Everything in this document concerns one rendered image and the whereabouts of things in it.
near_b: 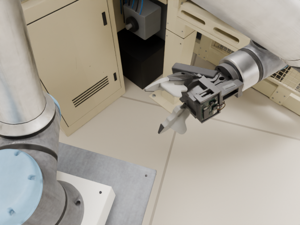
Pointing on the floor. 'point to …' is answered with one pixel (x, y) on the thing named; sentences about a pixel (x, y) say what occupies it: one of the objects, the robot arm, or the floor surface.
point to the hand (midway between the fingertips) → (150, 112)
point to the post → (176, 46)
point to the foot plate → (157, 95)
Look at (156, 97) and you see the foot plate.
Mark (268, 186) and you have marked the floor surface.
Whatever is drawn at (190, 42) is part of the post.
